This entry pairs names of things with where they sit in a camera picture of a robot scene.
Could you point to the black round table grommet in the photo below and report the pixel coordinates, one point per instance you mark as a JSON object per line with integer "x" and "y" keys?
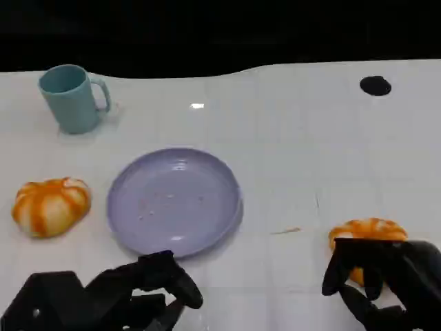
{"x": 375, "y": 85}

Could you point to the pale green mug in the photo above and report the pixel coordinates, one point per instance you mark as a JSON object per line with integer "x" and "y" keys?
{"x": 70, "y": 103}

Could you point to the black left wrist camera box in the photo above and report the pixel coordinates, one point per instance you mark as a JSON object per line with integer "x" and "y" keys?
{"x": 44, "y": 303}

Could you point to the lilac plate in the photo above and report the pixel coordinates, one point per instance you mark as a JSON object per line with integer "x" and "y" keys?
{"x": 172, "y": 203}

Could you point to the orange white toy bread roll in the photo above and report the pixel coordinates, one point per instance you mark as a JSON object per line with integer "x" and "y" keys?
{"x": 50, "y": 207}
{"x": 368, "y": 229}

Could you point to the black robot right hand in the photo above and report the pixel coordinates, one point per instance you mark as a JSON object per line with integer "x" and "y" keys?
{"x": 410, "y": 276}

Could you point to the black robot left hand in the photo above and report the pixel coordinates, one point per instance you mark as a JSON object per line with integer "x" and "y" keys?
{"x": 144, "y": 286}

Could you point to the thin tan scrap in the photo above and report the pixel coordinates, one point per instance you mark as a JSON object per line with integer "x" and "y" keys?
{"x": 286, "y": 231}

